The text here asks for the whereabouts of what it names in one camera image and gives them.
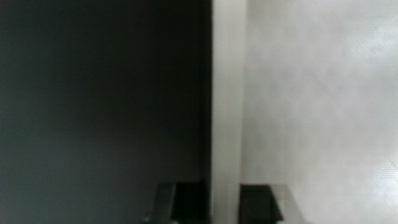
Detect white desk tabletop tray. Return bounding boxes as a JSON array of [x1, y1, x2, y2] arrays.
[[211, 0, 398, 224]]

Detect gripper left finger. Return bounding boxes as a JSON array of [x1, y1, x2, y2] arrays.
[[140, 182, 207, 224]]

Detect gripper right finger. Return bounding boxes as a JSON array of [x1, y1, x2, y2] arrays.
[[237, 185, 283, 224]]

